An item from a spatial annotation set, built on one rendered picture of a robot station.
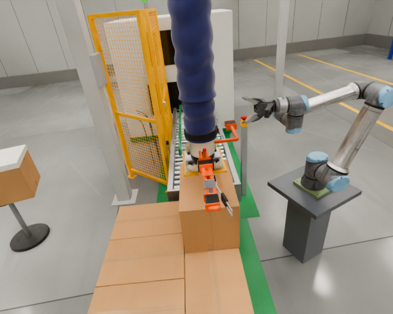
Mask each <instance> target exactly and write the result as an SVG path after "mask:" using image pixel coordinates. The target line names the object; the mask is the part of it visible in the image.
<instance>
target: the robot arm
mask: <svg viewBox="0 0 393 314"><path fill-rule="evenodd" d="M242 98H243V99H244V100H247V101H249V102H251V103H252V104H253V105H254V112H256V113H257V114H258V115H256V114H254V115H252V116H249V117H248V118H247V120H245V121H244V122H242V124H246V123H251V122H254V121H258V120H260V119H261V118H262V117H263V116H264V117H265V118H269V117H270V116H271V114H273V117H274V118H275V119H276V120H278V121H279V122H280V123H282V124H283V125H284V126H285V127H286V128H285V131H286V132H287V133H290V134H296V133H300V132H301V130H302V125H303V118H304V114H307V113H310V112H313V111H316V110H319V109H322V108H325V107H328V106H331V105H335V104H337V103H341V102H344V101H346V100H358V99H364V100H365V102H364V104H363V106H362V108H361V110H360V112H359V113H358V115H357V117H356V119H355V120H354V123H353V124H352V126H351V127H350V129H349V131H348V133H347V135H346V137H345V138H344V140H343V142H342V143H341V145H340V147H339V149H338V151H337V152H336V154H335V156H334V158H333V159H332V161H328V159H329V158H328V155H327V154H326V153H323V152H320V151H314V152H311V153H309V154H308V155H307V157H306V164H305V170H304V174H303V176H302V178H301V185H302V186H303V187H304V188H306V189H308V190H311V191H320V190H323V189H324V188H327V189H328V190H330V191H331V192H334V193H336V192H339V191H342V190H343V189H345V188H346V187H347V185H349V183H350V179H349V177H348V176H347V175H348V174H349V172H350V171H349V166H350V164H351V163H352V161H353V159H354V158H355V156H356V155H357V152H358V151H359V150H360V148H361V146H362V144H363V143H364V141H365V140H366V138H367V136H368V134H369V133H370V132H371V130H372V128H373V126H374V125H375V123H376V121H377V120H378V118H379V117H380V115H381V113H382V112H383V111H384V109H385V108H389V107H390V106H391V105H392V104H393V88H392V87H390V86H388V85H383V84H381V83H377V82H374V81H368V80H362V81H355V82H351V83H349V84H347V85H346V87H343V88H340V89H337V90H334V91H332V92H328V93H324V94H322V95H318V96H316V97H313V98H307V96H305V95H296V96H290V97H284V96H282V97H279V98H276V99H275V100H271V101H270V102H266V101H265V100H264V99H263V98H253V97H249V96H247V97H242Z"/></svg>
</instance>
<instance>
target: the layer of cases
mask: <svg viewBox="0 0 393 314"><path fill-rule="evenodd" d="M95 287H96V288H95V290H94V294H93V296H92V300H91V303H90V307H89V311H88V313H87V314H254V311H253V306H252V302H251V298H250V293H249V290H248V285H247V282H246V277H245V272H244V269H243V264H242V261H241V255H240V251H239V248H232V249H218V250H205V251H198V252H185V246H184V241H183V234H182V227H181V223H180V216H179V201H172V202H161V203H154V204H142V205H136V206H124V207H120V208H119V211H118V214H117V218H116V220H115V224H114V228H113V231H112V234H111V237H110V241H109V244H108V247H107V251H106V253H105V257H104V261H103V264H102V267H101V270H100V274H99V277H98V280H97V284H96V286H95Z"/></svg>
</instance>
